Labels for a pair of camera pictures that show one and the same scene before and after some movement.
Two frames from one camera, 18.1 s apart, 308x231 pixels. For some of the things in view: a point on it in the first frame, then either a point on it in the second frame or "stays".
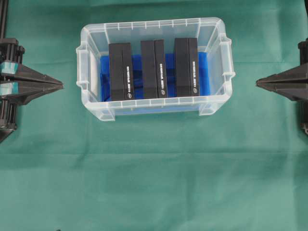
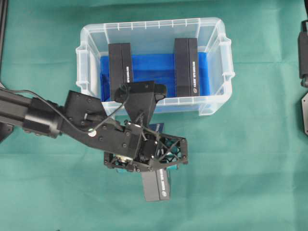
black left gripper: x=33 y=84 -> x=152 y=150
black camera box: x=186 y=67 stays
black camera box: x=121 y=71 stays
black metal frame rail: x=3 y=19 stays
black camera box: x=154 y=69 -> x=156 y=185
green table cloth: x=244 y=168 stays
